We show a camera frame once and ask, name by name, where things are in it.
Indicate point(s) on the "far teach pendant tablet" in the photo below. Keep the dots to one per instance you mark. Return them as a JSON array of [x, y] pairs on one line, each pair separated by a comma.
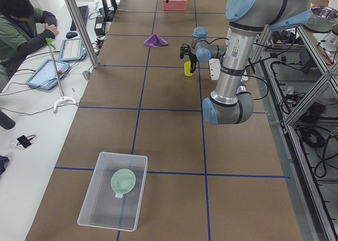
[[72, 50]]

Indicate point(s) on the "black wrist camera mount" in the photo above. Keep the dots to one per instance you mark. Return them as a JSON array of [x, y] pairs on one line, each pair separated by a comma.
[[184, 50]]

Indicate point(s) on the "near teach pendant tablet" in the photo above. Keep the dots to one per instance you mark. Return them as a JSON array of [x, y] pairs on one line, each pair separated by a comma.
[[45, 78]]

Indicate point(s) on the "teach pendant tablet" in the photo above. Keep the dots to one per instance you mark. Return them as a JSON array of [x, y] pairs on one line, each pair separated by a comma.
[[45, 78], [72, 50]]

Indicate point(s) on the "aluminium frame post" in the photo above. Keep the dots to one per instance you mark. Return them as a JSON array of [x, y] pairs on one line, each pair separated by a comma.
[[75, 15]]

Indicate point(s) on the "black computer mouse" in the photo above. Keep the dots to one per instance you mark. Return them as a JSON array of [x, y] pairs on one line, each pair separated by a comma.
[[71, 35]]

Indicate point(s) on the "steel mixing bowl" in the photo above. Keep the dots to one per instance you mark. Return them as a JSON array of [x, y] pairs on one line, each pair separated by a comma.
[[322, 19]]

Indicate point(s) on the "reacher grabber stick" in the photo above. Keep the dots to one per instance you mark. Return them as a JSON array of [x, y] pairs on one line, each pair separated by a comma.
[[62, 98]]

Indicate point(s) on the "person in green vest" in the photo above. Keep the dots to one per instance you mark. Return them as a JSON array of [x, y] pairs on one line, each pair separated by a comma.
[[24, 30]]

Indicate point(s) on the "yellow plastic cup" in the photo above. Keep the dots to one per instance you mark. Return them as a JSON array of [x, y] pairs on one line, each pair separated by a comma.
[[187, 69]]

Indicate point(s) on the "pink plastic tray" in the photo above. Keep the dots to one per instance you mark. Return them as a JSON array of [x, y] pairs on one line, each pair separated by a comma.
[[174, 5]]

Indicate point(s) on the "purple cloth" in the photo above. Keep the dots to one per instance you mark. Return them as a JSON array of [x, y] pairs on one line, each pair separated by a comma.
[[155, 41]]

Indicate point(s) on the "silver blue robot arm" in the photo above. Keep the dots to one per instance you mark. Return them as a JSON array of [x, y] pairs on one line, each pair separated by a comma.
[[231, 102]]

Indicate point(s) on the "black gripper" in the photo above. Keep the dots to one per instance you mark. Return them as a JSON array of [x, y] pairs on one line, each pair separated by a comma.
[[191, 57]]

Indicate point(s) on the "green ceramic bowl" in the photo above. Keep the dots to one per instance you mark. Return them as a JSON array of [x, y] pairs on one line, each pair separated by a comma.
[[123, 181]]

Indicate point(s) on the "small black device with cable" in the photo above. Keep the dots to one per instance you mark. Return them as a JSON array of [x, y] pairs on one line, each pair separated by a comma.
[[25, 141]]

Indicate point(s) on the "black power adapter box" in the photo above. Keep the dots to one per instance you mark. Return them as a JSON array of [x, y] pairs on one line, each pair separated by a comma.
[[100, 26]]

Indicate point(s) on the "small metal cylinder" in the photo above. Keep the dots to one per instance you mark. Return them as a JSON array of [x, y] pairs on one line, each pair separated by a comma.
[[86, 75]]

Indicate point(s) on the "clear plastic storage box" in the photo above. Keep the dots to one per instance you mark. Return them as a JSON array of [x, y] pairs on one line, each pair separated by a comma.
[[114, 196]]

